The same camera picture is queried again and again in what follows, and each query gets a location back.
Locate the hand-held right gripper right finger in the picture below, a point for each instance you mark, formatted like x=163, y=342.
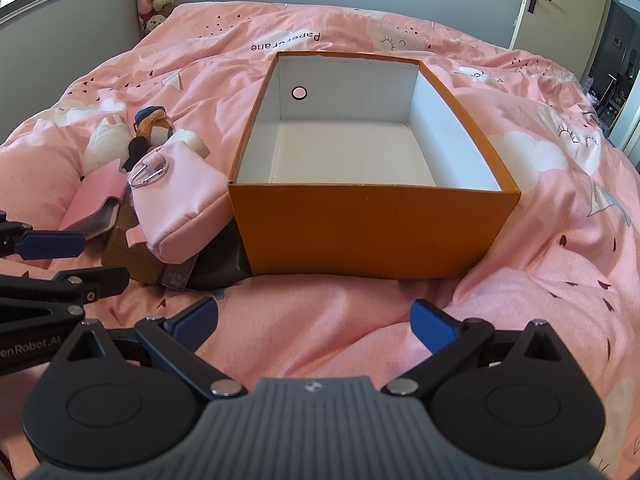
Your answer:
x=432, y=329

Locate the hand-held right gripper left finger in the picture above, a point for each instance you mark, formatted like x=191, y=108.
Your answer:
x=196, y=321

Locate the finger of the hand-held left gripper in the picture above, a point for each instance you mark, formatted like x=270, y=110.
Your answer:
x=50, y=245
x=95, y=282

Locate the gold gift box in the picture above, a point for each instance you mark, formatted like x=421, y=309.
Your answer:
x=127, y=260

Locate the orange cardboard box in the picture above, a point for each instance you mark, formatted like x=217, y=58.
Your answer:
x=370, y=230

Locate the pink card case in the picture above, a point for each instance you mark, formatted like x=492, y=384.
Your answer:
x=92, y=195

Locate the pink printed blanket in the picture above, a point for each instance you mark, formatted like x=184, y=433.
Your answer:
x=350, y=310

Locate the silver carabiner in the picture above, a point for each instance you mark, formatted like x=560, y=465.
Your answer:
x=134, y=181

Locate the pink zipper pouch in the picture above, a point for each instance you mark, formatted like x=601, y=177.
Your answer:
x=185, y=210

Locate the white bunny plush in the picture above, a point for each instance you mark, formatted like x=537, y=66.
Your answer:
x=107, y=147

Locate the plush dog toy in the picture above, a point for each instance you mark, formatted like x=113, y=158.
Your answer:
x=157, y=122

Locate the beige door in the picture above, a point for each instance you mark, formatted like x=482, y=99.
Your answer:
x=565, y=20

